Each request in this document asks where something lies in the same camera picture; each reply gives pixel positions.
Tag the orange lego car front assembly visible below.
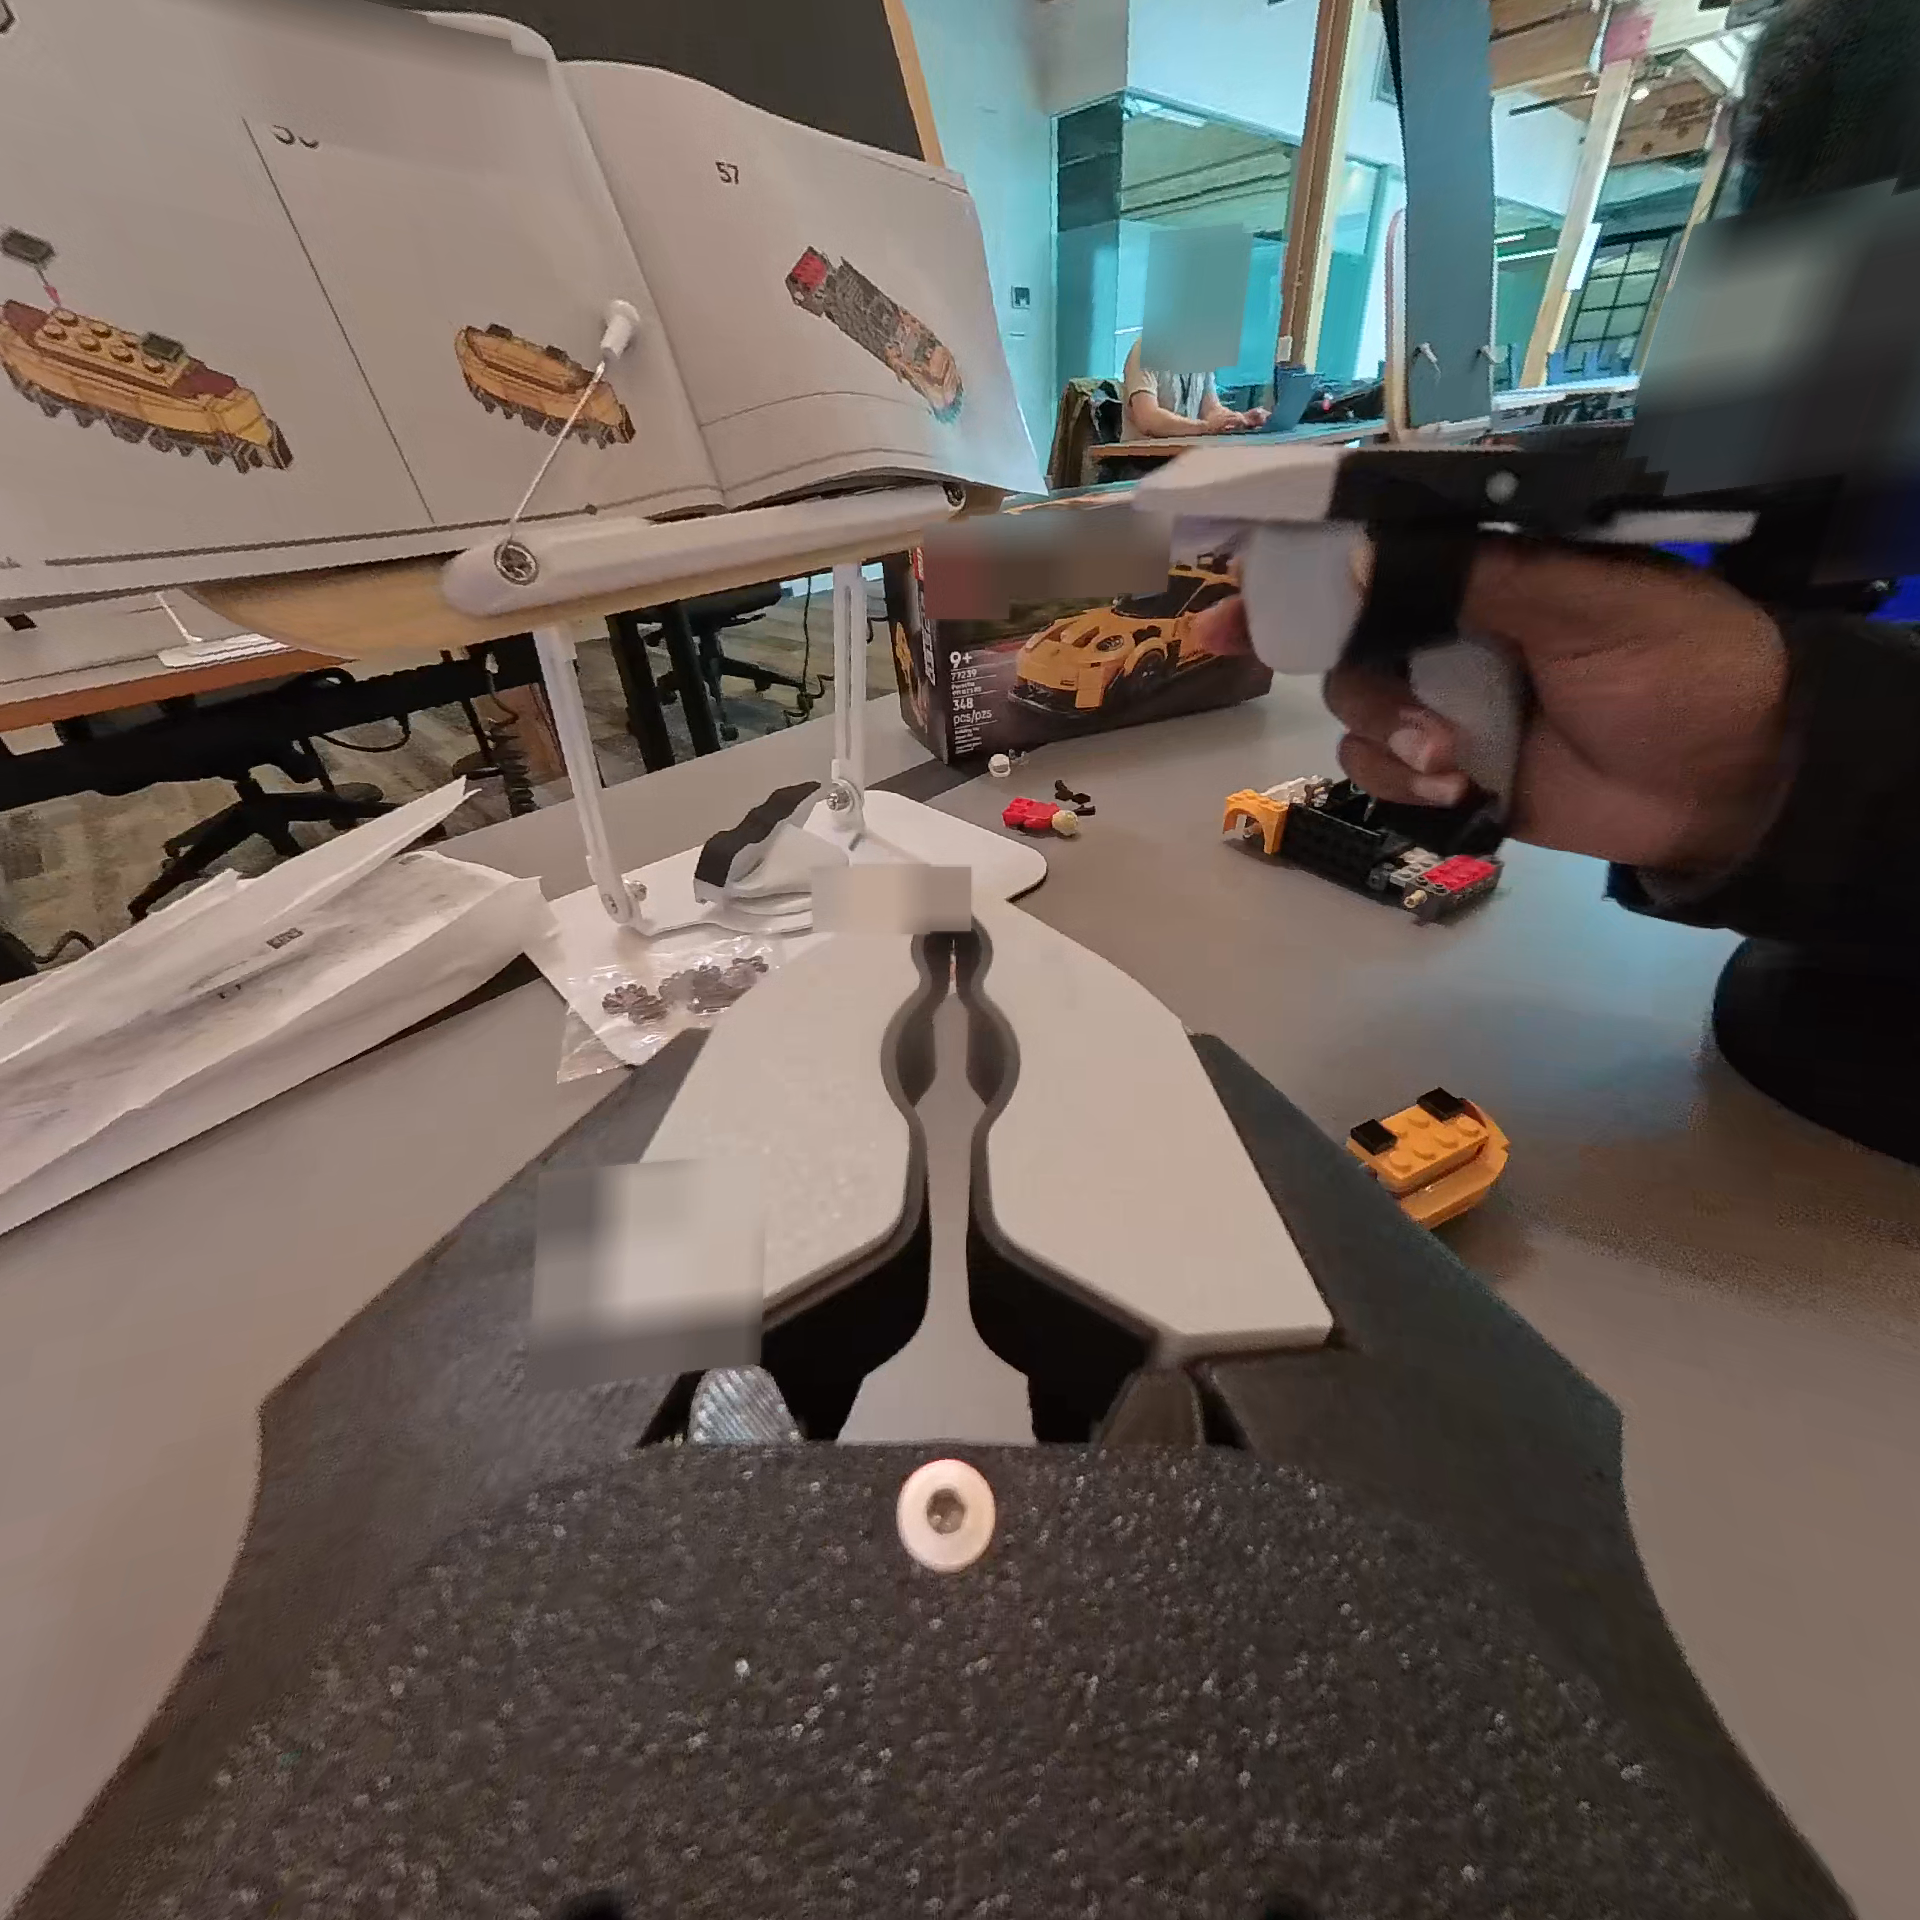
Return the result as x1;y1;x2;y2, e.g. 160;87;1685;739
1344;1087;1513;1233

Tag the person's right hand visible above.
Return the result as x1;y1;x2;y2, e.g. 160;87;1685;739
1323;545;1801;875

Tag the lego instruction booklet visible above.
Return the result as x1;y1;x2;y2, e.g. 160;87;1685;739
0;0;1051;579

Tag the black white curved plastic part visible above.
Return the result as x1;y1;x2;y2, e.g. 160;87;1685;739
693;779;826;906

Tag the grey vertical panel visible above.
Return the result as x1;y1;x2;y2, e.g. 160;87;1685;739
1377;0;1502;436

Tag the clear bag of dark parts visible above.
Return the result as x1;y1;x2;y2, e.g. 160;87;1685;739
552;932;785;1085

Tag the black office chair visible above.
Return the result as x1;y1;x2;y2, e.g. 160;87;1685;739
128;772;395;922
608;583;819;769

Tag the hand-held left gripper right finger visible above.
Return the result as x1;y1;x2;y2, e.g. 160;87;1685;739
953;897;1339;1367

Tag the lego set box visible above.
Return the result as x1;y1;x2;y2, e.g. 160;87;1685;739
897;545;1280;770

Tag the wooden office desk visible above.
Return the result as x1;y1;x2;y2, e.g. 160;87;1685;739
0;593;549;818

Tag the wooden post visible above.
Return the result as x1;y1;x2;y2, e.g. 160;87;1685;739
1519;59;1642;393
1282;0;1361;378

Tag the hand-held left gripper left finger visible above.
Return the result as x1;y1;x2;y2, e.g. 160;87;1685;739
643;932;951;1359

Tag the white book stand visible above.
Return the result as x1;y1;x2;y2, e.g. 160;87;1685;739
176;300;1051;943

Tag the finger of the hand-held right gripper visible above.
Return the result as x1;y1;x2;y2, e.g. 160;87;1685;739
1133;449;1357;530

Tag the grey black lego car chassis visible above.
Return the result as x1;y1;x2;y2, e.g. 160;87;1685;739
1218;775;1506;932

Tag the background office desk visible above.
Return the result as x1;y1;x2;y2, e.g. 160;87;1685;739
1085;415;1403;459

